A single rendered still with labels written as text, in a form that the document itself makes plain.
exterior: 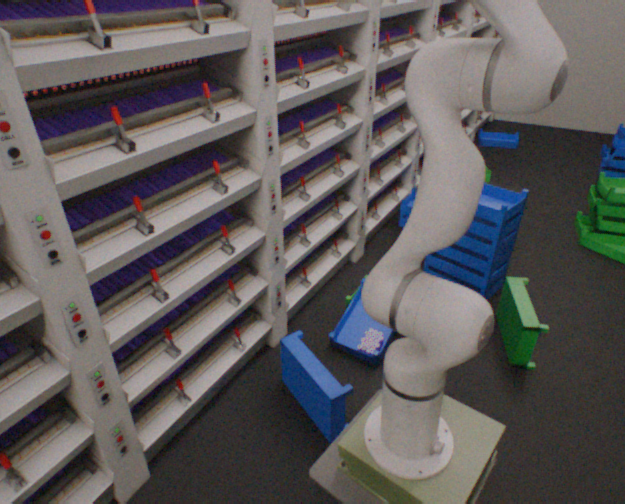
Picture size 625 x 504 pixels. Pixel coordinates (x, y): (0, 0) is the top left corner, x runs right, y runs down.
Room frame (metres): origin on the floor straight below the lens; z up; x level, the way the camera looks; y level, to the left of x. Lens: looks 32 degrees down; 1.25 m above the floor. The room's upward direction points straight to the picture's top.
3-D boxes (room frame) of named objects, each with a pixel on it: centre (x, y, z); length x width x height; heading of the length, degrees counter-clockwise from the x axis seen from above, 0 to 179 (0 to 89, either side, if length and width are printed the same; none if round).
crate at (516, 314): (1.33, -0.79, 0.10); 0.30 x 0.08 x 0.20; 171
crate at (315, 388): (1.02, -0.01, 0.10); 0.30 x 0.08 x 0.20; 33
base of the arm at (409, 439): (0.63, -0.20, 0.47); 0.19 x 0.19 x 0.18
